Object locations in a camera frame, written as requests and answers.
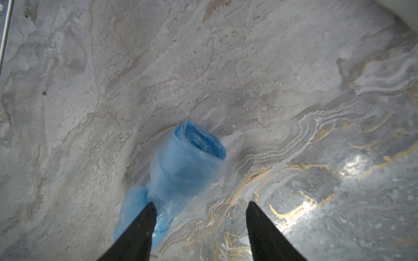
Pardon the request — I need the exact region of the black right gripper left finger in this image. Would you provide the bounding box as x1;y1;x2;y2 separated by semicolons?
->
98;202;157;261

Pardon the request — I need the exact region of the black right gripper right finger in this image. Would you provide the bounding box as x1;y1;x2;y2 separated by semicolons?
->
246;201;306;261

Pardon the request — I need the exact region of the blue roll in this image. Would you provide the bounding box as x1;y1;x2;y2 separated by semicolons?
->
114;120;226;249

